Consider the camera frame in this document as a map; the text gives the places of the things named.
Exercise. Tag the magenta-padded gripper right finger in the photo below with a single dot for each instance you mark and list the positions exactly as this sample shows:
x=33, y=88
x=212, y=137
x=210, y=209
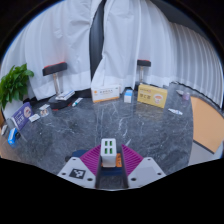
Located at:
x=146, y=170

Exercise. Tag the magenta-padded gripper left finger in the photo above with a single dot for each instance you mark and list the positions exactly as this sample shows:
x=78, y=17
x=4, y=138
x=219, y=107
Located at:
x=75, y=168

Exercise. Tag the white block charger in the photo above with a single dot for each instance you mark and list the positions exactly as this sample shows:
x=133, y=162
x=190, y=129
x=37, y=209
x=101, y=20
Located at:
x=108, y=153

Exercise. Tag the small white sachet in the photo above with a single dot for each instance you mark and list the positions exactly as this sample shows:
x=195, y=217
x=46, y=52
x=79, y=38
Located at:
x=34, y=118

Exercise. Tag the small clear container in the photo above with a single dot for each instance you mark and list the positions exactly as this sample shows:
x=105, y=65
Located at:
x=44, y=111

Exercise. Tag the white blue tube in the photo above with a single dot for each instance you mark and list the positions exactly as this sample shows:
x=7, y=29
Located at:
x=175, y=111

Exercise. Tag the white green tube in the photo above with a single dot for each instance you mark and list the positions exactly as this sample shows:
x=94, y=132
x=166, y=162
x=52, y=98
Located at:
x=77, y=102

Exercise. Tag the white flat striped box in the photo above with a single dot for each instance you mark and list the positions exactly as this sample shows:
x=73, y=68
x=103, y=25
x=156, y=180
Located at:
x=65, y=95

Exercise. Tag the yellow carton box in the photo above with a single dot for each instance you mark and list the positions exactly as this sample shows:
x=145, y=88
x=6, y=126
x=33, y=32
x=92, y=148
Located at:
x=151, y=96

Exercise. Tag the purple box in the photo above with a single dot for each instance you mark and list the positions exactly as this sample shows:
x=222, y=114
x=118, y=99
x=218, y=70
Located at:
x=22, y=116

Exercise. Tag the small blue white box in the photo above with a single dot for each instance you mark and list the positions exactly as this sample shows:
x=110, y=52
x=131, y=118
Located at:
x=128, y=96

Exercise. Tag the white orange carton box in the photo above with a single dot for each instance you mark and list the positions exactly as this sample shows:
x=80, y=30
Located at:
x=105, y=94

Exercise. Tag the small white packet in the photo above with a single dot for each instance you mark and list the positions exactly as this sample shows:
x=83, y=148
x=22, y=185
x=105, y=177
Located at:
x=4, y=130

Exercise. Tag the small purple cup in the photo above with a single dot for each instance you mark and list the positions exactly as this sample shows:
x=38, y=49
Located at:
x=186, y=96

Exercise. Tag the black red padded stool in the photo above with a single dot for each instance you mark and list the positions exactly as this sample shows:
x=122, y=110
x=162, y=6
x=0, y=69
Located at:
x=143, y=63
x=54, y=68

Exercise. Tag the green potted plant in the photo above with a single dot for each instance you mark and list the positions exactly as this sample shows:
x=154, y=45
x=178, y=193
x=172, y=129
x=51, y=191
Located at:
x=13, y=83

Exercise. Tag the white curtain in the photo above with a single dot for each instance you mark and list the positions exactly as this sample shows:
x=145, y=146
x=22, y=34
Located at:
x=156, y=43
x=56, y=36

